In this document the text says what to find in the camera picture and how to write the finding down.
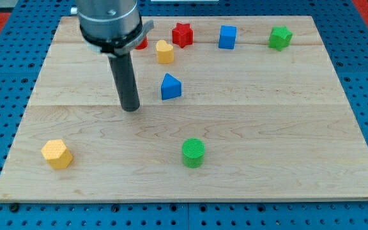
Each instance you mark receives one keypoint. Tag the blue triangle block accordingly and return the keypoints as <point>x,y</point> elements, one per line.
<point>171,87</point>

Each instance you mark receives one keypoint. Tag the red block behind arm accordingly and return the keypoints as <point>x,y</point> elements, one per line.
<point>143,44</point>

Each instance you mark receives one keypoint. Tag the yellow heart block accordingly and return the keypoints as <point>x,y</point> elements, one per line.
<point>165,52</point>

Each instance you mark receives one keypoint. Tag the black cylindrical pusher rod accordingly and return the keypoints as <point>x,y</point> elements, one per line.
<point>124,79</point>

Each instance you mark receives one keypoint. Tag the blue cube block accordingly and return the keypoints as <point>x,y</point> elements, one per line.
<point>227,37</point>

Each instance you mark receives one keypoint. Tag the red star block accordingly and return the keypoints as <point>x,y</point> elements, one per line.
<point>182,35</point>

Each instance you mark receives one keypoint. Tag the wooden board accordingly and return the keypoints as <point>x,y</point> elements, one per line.
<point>276,125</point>

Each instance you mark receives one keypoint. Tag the green cylinder block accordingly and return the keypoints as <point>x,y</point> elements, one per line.
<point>193,152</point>

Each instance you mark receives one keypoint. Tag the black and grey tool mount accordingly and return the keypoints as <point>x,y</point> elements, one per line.
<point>118,46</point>

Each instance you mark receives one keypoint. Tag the green star block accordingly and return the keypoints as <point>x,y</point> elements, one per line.
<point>280,37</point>

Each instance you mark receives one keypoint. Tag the yellow hexagon block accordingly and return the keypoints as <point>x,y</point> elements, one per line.
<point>56,154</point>

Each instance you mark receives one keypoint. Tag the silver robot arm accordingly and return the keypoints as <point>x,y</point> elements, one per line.
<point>115,28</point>

